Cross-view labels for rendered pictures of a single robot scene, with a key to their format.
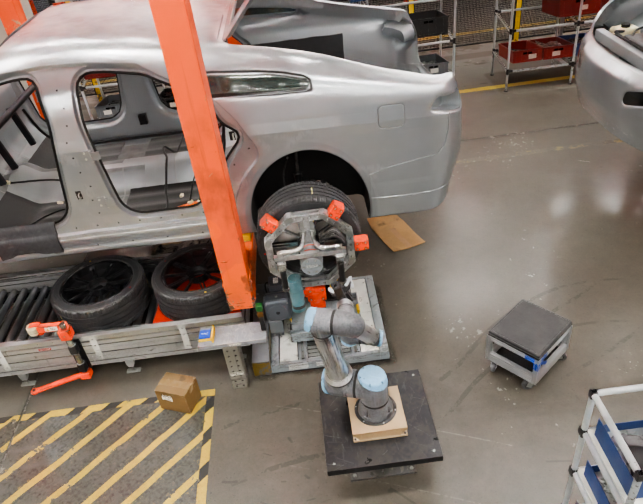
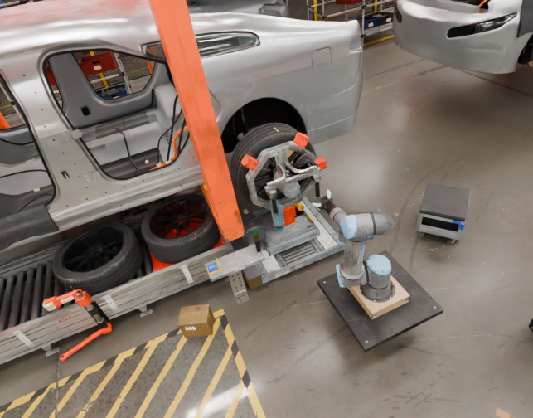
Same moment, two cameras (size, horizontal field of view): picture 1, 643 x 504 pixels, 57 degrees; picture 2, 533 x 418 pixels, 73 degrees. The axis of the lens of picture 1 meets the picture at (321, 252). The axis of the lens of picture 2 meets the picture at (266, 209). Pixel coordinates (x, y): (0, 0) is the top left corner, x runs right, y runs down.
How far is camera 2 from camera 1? 130 cm
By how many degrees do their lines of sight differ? 13
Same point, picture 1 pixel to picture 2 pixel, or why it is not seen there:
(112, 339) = (125, 293)
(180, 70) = (171, 20)
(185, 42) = not seen: outside the picture
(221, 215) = (215, 161)
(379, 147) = (313, 87)
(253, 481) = (291, 374)
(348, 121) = (290, 68)
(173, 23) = not seen: outside the picture
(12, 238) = (5, 228)
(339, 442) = (360, 323)
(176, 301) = (173, 247)
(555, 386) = (467, 237)
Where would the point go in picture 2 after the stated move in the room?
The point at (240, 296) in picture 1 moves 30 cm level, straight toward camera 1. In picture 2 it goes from (234, 229) to (254, 251)
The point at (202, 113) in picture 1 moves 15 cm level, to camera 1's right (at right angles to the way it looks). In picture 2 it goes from (194, 64) to (220, 56)
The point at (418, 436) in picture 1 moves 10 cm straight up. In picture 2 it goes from (416, 299) to (419, 290)
